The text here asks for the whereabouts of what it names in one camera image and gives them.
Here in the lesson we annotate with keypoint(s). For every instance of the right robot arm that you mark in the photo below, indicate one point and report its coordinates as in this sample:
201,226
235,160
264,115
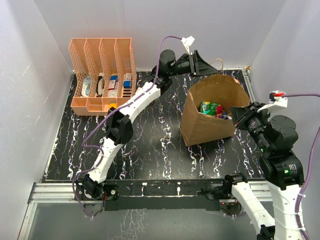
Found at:
283,172

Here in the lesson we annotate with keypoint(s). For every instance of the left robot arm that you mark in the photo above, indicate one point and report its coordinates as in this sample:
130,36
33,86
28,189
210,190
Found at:
118,122

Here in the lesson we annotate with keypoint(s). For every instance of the orange plastic desk organizer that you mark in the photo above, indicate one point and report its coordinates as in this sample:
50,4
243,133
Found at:
110,56

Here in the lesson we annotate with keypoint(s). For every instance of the white blue tape dispenser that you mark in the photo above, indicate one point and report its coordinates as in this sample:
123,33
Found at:
86,86

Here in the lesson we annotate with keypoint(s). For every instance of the black base rail bar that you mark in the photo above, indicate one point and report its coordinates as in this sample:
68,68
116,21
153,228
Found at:
169,194

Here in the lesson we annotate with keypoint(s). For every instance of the aluminium frame rail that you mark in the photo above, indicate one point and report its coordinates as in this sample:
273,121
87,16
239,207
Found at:
62,193

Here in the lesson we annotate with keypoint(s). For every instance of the blue white small box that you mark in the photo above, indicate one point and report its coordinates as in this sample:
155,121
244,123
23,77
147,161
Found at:
127,83

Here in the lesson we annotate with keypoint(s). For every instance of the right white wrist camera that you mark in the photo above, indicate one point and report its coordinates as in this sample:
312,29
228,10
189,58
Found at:
277,102

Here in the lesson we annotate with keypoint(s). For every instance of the red snack packet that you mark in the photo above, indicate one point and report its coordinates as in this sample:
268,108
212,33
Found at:
220,113

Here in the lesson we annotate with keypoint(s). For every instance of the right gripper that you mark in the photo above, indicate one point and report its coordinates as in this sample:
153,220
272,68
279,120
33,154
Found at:
241,114

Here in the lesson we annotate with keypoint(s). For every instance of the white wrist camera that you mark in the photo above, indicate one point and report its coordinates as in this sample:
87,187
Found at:
277,102
187,42

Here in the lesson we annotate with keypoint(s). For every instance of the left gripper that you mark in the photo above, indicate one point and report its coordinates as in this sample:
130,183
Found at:
202,68

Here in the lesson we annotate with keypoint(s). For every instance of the brown paper bag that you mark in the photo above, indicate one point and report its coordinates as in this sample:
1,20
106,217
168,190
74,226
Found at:
198,128

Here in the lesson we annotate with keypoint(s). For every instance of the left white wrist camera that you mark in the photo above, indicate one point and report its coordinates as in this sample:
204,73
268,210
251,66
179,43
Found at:
187,42

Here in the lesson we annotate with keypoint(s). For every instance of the black white stapler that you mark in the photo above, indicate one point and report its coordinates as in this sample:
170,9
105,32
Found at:
100,85

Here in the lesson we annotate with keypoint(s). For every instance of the green snack packet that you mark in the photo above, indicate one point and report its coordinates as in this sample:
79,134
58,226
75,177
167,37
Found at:
208,108

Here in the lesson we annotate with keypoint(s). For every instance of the red blue small box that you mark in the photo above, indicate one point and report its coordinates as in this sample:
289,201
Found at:
113,82

